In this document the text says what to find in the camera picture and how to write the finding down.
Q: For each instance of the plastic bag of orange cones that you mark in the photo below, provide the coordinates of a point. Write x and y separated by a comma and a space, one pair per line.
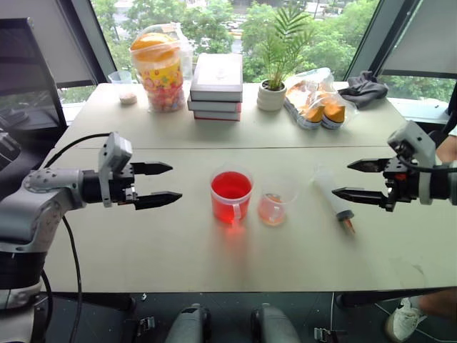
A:
314, 100

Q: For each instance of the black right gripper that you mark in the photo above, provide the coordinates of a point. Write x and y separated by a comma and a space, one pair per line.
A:
400, 184

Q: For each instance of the bagged colourful candy jar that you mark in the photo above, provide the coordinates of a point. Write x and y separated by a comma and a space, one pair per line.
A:
162, 71

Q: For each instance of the beaker of red liquid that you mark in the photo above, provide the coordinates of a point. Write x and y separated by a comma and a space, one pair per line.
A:
232, 196

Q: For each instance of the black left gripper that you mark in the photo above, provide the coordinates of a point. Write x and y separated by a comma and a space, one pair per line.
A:
124, 186

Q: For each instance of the person's bare leg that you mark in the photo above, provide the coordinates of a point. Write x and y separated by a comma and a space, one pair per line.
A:
439, 302

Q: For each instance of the green palm plant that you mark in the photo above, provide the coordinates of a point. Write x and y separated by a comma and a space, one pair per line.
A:
283, 43

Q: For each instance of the clear empty measuring cup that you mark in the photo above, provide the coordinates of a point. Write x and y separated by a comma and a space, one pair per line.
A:
119, 78

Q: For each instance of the dark grey cloth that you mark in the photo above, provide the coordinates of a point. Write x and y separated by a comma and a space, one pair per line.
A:
364, 91

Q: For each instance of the white sneaker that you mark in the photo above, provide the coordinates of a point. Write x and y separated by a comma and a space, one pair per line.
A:
403, 319

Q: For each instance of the black computer monitor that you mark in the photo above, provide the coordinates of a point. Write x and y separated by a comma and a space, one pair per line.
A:
25, 75

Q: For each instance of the clear plastic syringe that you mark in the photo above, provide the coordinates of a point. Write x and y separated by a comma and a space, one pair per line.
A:
333, 194

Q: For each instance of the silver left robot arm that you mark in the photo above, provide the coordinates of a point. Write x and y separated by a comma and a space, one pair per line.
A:
34, 203

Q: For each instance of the grey rounded robot leg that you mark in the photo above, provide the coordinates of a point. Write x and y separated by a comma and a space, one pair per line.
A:
275, 325
189, 325

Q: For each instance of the white ribbed plant pot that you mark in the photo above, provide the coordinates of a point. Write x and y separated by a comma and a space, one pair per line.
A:
271, 95

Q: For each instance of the red-edged bottom book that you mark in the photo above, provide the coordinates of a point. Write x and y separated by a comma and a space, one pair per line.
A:
216, 115

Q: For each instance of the middle stacked book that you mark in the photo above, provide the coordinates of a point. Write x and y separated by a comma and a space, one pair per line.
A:
213, 105

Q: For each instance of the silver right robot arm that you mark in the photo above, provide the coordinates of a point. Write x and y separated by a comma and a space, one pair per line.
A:
444, 182

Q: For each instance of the small clear beaker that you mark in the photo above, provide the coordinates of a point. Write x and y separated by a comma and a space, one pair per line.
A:
275, 205

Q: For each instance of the small round beige puck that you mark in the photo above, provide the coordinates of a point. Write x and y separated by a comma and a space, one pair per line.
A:
128, 98

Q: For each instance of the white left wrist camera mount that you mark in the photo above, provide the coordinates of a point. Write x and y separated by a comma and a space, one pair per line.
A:
113, 157

